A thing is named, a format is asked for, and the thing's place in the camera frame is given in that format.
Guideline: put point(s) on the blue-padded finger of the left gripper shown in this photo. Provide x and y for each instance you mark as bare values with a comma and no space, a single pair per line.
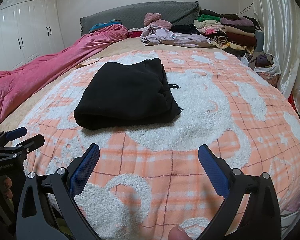
10,136
26,146

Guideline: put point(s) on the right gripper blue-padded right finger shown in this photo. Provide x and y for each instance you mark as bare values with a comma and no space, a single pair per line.
261,218

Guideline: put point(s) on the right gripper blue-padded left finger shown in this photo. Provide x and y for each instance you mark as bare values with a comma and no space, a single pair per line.
47,207

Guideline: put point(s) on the black sweater with orange cuffs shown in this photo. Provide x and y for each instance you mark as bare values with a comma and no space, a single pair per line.
127,95

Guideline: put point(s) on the bag of clothes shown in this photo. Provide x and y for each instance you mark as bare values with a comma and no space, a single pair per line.
265,65

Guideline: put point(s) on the stack of folded clothes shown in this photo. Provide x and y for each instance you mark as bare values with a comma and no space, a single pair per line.
237,35

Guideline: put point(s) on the person's left hand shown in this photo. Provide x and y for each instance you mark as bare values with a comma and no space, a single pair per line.
7,191

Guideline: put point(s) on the person's right hand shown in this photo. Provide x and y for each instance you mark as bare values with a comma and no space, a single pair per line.
178,233

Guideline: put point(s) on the pink velvet quilt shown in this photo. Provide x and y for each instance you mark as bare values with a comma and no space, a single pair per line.
18,85

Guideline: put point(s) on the peach plaid white-pattern blanket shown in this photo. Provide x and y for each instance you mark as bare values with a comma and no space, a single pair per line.
149,179

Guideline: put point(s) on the beige bed sheet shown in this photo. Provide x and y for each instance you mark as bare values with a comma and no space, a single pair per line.
125,46

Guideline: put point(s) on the blue garment on pillow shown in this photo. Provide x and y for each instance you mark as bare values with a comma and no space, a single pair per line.
102,25

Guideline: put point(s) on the red garment near headboard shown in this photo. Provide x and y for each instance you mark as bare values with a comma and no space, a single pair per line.
135,33

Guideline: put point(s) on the lilac crumpled garment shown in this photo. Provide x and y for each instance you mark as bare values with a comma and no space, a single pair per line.
154,34

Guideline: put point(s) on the pink fluffy garment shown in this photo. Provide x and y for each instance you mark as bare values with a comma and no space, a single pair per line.
155,19

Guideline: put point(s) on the white satin curtain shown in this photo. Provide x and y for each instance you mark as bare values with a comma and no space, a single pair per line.
280,20

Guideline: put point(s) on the grey quilted headboard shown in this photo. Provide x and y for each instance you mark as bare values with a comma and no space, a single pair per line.
132,16

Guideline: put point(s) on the white wardrobe with black handles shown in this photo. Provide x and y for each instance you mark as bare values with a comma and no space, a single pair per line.
28,29

